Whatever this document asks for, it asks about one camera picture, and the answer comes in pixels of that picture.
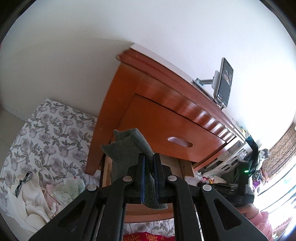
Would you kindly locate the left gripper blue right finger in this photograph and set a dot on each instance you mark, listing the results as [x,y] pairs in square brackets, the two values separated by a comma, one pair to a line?
[157,174]

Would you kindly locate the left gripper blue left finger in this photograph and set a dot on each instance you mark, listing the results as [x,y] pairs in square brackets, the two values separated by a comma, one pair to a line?
[141,176]

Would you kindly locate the dark green sock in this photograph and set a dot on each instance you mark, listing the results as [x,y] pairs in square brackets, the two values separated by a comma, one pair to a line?
[124,153]

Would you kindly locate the pink sleeve forearm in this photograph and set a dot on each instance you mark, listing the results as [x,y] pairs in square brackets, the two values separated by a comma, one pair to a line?
[258,218]

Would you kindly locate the upper wooden drawer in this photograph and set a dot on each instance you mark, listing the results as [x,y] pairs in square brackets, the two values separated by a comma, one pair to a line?
[168,133]

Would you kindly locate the dark teal hanging cloth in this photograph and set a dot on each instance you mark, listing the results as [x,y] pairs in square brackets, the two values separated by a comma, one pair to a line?
[252,158]

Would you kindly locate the wooden nightstand cabinet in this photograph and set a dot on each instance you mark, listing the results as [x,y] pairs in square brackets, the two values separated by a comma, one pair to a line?
[148,77]

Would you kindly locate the red printed cloth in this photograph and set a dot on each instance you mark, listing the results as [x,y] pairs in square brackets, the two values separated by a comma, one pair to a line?
[145,236]

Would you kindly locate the floral grey white mat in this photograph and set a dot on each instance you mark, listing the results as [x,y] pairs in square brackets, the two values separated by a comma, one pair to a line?
[53,144]

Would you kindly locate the phone on stand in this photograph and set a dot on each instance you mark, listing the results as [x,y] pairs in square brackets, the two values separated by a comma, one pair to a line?
[221,83]

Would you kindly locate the white clothes pile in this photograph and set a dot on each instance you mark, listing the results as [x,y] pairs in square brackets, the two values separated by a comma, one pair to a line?
[36,205]

